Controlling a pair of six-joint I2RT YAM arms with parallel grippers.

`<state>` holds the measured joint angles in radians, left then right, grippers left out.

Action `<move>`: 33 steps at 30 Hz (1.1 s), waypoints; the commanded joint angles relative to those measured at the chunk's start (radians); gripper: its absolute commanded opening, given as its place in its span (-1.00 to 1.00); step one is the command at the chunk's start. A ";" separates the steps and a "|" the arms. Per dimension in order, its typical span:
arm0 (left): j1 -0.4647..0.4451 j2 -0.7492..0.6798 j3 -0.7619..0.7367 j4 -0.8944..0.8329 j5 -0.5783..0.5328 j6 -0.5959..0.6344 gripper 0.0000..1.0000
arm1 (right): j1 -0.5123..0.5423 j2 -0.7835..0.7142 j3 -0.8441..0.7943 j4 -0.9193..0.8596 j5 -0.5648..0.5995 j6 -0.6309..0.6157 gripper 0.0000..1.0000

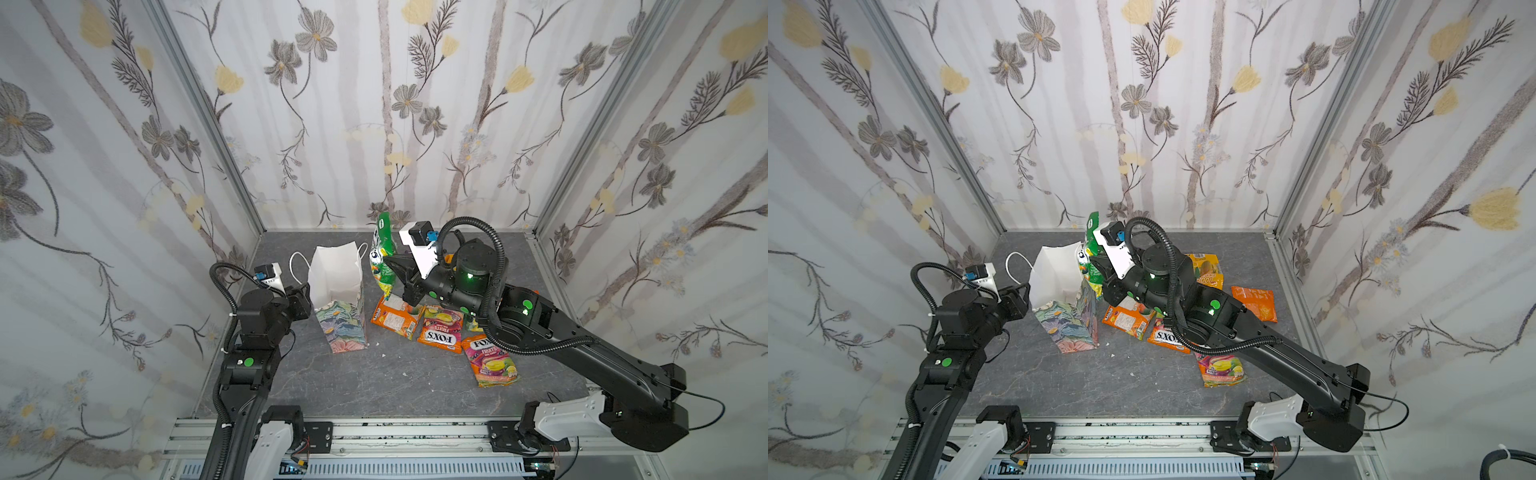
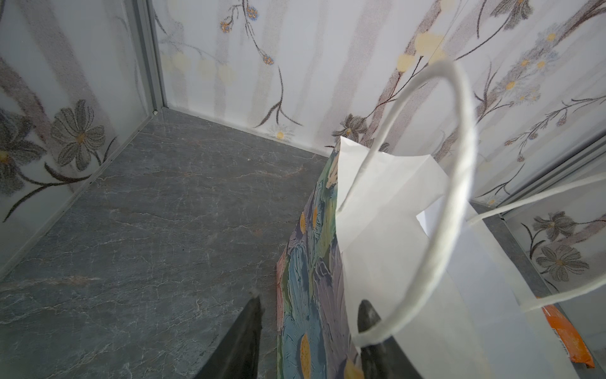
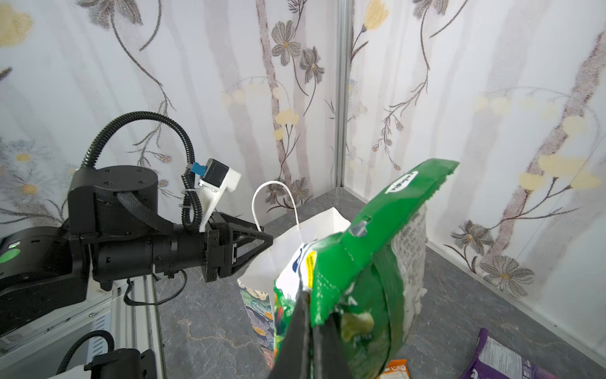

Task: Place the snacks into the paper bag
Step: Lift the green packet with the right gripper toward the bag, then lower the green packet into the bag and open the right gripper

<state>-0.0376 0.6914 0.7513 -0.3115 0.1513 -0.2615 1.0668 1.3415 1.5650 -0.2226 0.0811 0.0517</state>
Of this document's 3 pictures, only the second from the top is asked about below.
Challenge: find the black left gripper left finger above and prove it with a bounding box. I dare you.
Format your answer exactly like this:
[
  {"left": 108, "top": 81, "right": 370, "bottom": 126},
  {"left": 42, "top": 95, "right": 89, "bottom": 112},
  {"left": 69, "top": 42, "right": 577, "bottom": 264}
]
[{"left": 194, "top": 295, "right": 264, "bottom": 379}]

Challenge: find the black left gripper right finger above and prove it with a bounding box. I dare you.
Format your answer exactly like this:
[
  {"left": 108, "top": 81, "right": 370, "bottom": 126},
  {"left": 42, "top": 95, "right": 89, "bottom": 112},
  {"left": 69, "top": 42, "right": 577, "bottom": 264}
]
[{"left": 358, "top": 300, "right": 421, "bottom": 379}]

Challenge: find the floral white paper bag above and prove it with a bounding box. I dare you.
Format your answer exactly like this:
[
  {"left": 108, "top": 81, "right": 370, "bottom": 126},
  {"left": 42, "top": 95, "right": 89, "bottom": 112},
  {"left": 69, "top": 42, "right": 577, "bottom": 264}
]
[{"left": 275, "top": 58, "right": 606, "bottom": 379}]

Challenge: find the orange white snack packet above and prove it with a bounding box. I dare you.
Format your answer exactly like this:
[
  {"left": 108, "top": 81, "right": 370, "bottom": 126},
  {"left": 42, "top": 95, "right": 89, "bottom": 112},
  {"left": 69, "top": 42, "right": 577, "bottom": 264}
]
[{"left": 542, "top": 305, "right": 595, "bottom": 369}]

